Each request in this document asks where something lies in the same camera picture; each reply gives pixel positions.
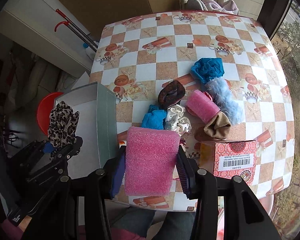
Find dark knitted sock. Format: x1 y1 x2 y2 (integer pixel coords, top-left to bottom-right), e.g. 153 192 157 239
158 80 185 109

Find chair with clothes pile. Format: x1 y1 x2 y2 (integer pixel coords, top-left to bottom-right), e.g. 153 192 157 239
179 0 239 15

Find small pink foam sponge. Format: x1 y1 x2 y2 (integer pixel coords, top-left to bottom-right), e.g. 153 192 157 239
186 90 220 124

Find grey open storage box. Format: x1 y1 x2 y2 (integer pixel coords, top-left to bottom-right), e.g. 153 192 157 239
55 82 119 179

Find checkered patterned tablecloth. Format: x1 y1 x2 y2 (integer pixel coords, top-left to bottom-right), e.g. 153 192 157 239
90 11 294 198

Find tan brown sock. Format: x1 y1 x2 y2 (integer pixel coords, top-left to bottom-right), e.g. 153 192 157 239
204 111 231 140

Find blue cloth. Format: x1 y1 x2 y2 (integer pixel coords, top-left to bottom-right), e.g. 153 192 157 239
141 105 167 130
190 57 224 85

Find red patterned carton box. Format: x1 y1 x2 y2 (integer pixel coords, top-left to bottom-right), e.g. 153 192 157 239
199 140 257 185

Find red plastic stool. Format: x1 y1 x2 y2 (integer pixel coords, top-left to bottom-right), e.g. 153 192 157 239
36 92 63 135

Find light blue fluffy fabric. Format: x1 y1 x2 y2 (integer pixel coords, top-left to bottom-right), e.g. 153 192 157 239
205 77 243 125

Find leopard print fabric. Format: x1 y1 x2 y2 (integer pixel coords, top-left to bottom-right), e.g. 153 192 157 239
47 101 79 148

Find large pink foam sponge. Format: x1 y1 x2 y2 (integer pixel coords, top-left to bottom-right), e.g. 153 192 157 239
125 126 180 196

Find white polka dot scrunchie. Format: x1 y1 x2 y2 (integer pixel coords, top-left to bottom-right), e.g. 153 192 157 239
164 104 192 137

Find red handled mop poles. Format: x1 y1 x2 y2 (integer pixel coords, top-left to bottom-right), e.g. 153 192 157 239
54 9 98 52

